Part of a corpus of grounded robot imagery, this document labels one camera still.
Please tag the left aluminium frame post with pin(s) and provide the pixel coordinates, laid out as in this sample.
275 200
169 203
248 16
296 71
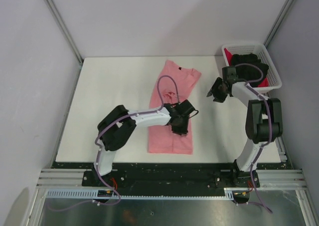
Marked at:
64 29

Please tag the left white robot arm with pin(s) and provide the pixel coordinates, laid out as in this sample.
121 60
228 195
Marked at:
117 127

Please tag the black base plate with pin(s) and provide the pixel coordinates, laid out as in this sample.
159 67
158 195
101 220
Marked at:
163 179

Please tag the right aluminium frame post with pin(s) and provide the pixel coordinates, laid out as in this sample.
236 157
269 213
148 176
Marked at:
286 8

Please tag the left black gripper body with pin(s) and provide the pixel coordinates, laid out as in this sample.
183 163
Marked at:
181 127

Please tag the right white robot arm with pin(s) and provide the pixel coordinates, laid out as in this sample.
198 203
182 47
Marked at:
263 124

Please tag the black t shirt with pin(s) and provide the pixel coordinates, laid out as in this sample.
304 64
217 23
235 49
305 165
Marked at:
250 68

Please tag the white plastic basket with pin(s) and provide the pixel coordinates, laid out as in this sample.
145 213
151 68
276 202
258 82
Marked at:
260 50

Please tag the pink t shirt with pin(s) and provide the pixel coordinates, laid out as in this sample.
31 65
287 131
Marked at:
177 85

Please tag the aluminium frame post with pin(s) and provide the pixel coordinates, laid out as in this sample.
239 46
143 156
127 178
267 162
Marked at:
286 8
64 29

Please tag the red t shirt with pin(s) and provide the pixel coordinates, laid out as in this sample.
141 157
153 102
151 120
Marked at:
228 55

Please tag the aluminium frame rail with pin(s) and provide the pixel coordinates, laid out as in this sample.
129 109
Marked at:
269 179

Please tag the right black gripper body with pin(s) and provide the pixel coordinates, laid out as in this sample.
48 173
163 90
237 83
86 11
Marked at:
218 90

